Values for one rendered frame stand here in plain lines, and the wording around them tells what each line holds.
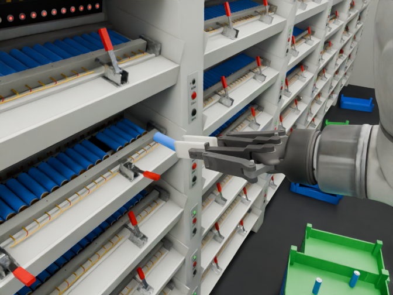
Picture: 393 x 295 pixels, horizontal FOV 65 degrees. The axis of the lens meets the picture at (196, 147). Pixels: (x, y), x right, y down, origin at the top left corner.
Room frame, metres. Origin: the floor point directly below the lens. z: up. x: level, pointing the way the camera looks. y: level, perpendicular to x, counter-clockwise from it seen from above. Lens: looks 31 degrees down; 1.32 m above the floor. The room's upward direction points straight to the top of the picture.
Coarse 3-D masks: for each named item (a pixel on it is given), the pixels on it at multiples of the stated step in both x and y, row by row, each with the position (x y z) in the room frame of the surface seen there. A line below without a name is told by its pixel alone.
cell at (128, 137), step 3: (111, 126) 0.63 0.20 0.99; (114, 126) 0.63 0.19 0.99; (111, 129) 0.63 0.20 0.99; (114, 129) 0.63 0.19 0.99; (117, 129) 0.63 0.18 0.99; (120, 129) 0.63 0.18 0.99; (117, 132) 0.62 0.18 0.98; (120, 132) 0.62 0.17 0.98; (123, 132) 0.62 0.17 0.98; (120, 135) 0.61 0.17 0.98; (123, 135) 0.61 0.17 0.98; (126, 135) 0.61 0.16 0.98; (129, 135) 0.61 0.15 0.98; (123, 138) 0.61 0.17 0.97; (126, 138) 0.61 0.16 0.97; (129, 138) 0.61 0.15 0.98; (132, 138) 0.61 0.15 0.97; (129, 141) 0.60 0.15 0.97
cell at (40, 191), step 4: (20, 176) 0.44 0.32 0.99; (24, 176) 0.44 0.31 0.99; (28, 176) 0.45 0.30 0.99; (20, 180) 0.44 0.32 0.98; (24, 180) 0.44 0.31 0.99; (28, 180) 0.44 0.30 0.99; (32, 180) 0.44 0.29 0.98; (24, 184) 0.43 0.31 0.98; (28, 184) 0.43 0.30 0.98; (32, 184) 0.43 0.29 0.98; (36, 184) 0.43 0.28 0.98; (28, 188) 0.43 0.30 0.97; (32, 188) 0.42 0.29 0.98; (36, 188) 0.42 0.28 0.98; (40, 188) 0.42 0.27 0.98; (44, 188) 0.43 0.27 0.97; (32, 192) 0.42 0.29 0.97; (36, 192) 0.42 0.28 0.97; (40, 192) 0.42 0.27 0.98; (44, 192) 0.42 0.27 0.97; (48, 192) 0.42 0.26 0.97; (40, 196) 0.41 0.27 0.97
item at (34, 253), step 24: (120, 120) 0.69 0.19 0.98; (144, 120) 0.70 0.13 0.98; (168, 120) 0.66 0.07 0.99; (144, 168) 0.54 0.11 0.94; (168, 168) 0.61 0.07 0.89; (96, 192) 0.46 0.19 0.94; (120, 192) 0.47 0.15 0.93; (72, 216) 0.39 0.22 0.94; (96, 216) 0.41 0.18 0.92; (24, 240) 0.34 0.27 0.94; (48, 240) 0.34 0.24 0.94; (72, 240) 0.37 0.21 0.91; (24, 264) 0.30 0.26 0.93; (48, 264) 0.33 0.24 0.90; (0, 288) 0.26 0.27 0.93
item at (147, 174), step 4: (132, 164) 0.51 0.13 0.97; (132, 168) 0.51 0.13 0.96; (136, 168) 0.51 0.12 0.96; (136, 172) 0.50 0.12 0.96; (140, 172) 0.50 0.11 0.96; (144, 172) 0.49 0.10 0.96; (148, 172) 0.49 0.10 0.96; (144, 176) 0.49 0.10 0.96; (148, 176) 0.48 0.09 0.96; (152, 176) 0.48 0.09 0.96; (156, 176) 0.48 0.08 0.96; (156, 180) 0.47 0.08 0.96
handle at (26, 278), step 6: (0, 258) 0.28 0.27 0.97; (6, 258) 0.29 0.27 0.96; (6, 264) 0.28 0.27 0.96; (12, 264) 0.28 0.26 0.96; (12, 270) 0.27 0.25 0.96; (18, 270) 0.27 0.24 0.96; (24, 270) 0.27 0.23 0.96; (18, 276) 0.26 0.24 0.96; (24, 276) 0.26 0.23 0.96; (30, 276) 0.26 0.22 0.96; (24, 282) 0.25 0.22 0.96; (30, 282) 0.25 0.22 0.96
